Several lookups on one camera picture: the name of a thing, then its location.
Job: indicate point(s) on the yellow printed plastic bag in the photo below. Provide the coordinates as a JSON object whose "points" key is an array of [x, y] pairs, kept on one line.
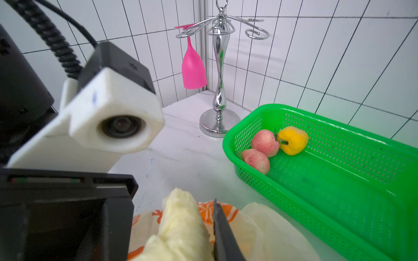
{"points": [[183, 231]]}

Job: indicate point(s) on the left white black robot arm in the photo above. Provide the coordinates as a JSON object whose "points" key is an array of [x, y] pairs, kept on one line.
{"points": [[25, 102]]}

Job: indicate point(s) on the silver metal glass rack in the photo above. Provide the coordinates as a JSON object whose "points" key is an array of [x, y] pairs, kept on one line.
{"points": [[217, 121]]}

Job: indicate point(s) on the pink peach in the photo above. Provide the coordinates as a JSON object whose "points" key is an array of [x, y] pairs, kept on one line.
{"points": [[257, 160], [265, 142]]}

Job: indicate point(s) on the yellow bell pepper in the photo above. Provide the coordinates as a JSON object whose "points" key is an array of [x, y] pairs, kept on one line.
{"points": [[292, 140]]}

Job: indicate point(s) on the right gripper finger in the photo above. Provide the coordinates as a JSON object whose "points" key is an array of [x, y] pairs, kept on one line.
{"points": [[225, 245]]}

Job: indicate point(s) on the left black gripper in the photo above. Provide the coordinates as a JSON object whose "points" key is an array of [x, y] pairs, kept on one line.
{"points": [[65, 216]]}

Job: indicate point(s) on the pink plastic wine glass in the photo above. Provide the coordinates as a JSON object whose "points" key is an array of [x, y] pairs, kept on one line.
{"points": [[193, 69]]}

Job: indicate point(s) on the green plastic basket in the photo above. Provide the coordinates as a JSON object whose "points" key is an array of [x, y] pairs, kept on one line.
{"points": [[355, 190]]}

